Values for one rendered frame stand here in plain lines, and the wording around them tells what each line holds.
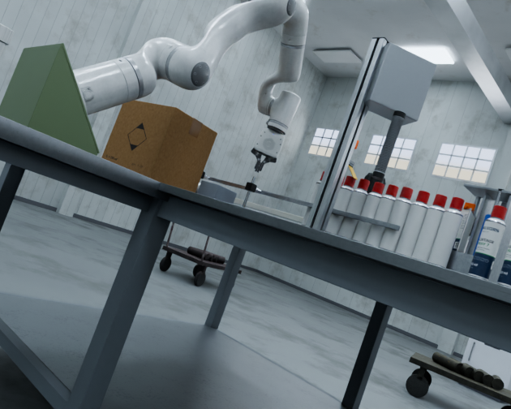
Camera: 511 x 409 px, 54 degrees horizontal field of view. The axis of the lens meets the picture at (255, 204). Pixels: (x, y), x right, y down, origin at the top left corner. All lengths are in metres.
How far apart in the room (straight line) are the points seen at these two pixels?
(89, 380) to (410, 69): 1.25
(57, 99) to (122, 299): 0.51
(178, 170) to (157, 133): 0.16
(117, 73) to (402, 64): 0.83
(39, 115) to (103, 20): 9.57
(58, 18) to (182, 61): 8.98
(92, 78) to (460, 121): 11.93
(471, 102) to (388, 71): 11.51
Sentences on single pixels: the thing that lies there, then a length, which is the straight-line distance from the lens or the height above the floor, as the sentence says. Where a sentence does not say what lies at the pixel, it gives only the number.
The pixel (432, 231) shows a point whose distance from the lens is 1.50.
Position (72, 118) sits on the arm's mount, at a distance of 1.30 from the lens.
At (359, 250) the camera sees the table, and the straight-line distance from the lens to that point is 0.84.
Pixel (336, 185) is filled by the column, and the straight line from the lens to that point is 1.54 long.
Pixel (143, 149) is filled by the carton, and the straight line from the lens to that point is 1.82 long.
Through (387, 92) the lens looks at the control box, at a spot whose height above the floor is 1.33.
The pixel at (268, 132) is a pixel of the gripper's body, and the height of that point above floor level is 1.19.
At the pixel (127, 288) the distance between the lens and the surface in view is 1.30.
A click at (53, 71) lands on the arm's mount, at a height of 0.98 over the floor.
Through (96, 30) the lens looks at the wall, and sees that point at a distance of 10.71.
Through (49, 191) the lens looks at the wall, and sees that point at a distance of 10.48.
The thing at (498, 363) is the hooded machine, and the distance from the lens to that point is 6.90.
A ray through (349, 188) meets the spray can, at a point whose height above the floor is 1.04.
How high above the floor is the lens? 0.77
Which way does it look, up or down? 4 degrees up
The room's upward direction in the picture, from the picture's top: 20 degrees clockwise
